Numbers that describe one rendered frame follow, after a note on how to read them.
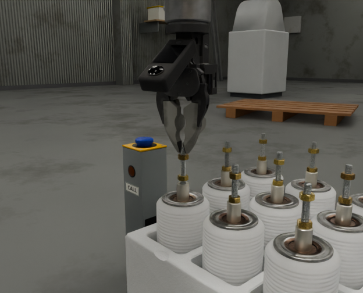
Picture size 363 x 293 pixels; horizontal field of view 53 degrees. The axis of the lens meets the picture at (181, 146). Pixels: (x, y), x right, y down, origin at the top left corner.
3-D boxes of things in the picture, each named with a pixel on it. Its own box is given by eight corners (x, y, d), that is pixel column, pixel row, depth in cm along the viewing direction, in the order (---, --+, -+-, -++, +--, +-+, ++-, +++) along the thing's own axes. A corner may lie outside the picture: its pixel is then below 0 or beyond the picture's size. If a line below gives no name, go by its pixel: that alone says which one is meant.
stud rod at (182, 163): (182, 186, 65) (183, 146, 63) (187, 188, 64) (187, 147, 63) (178, 188, 64) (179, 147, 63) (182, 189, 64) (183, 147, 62)
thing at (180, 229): (217, 286, 70) (220, 197, 65) (186, 311, 62) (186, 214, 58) (180, 268, 76) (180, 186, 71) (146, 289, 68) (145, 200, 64)
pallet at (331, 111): (360, 115, 344) (362, 104, 341) (348, 128, 278) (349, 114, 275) (246, 107, 404) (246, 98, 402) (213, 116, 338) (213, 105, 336)
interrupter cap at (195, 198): (212, 199, 65) (212, 196, 65) (185, 212, 60) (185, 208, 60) (180, 190, 70) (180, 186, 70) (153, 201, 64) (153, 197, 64)
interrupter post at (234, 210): (244, 220, 57) (244, 200, 56) (237, 225, 55) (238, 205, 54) (230, 217, 58) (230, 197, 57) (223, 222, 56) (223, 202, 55)
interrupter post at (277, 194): (286, 203, 64) (287, 185, 63) (277, 206, 62) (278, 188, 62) (276, 199, 66) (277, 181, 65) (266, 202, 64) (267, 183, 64)
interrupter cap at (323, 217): (357, 214, 59) (358, 210, 59) (379, 235, 52) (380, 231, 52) (310, 213, 59) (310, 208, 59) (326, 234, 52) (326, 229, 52)
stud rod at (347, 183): (338, 211, 55) (344, 164, 54) (344, 210, 56) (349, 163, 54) (342, 213, 55) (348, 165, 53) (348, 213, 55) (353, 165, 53)
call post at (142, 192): (143, 286, 81) (140, 152, 74) (126, 273, 86) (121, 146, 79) (168, 274, 86) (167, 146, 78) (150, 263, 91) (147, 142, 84)
